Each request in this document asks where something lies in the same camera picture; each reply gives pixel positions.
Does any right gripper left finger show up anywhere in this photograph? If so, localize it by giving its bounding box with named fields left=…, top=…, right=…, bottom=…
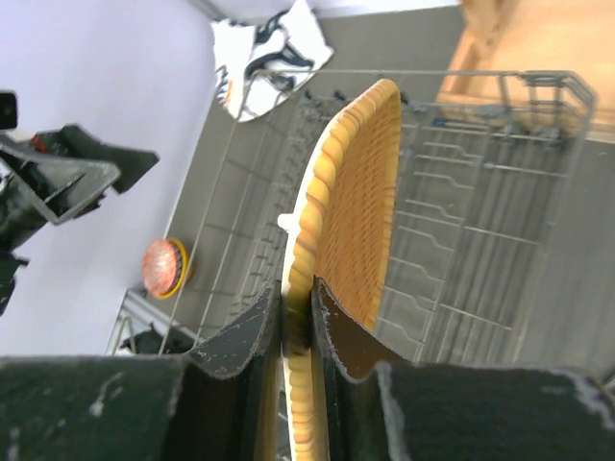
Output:
left=1, top=282, right=281, bottom=460

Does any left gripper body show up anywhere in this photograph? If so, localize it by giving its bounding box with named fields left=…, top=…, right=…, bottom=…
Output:
left=1, top=90, right=43, bottom=314

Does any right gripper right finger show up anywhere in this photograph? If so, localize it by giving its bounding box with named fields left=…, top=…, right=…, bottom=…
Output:
left=310, top=279, right=614, bottom=460

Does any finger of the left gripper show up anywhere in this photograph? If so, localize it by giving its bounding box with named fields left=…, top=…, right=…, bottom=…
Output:
left=1, top=124, right=160, bottom=225

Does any yellow woven-pattern plate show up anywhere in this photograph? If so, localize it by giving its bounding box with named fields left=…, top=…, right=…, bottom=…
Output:
left=278, top=79, right=402, bottom=460

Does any red patterned bowl yellow rim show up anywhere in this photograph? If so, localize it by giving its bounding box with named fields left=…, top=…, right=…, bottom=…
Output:
left=141, top=238, right=193, bottom=299

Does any white printed cloth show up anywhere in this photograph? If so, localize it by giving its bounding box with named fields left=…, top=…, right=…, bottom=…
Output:
left=211, top=1, right=334, bottom=123

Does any grey wire dish rack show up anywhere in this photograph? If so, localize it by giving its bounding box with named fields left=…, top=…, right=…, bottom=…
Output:
left=157, top=70, right=597, bottom=363

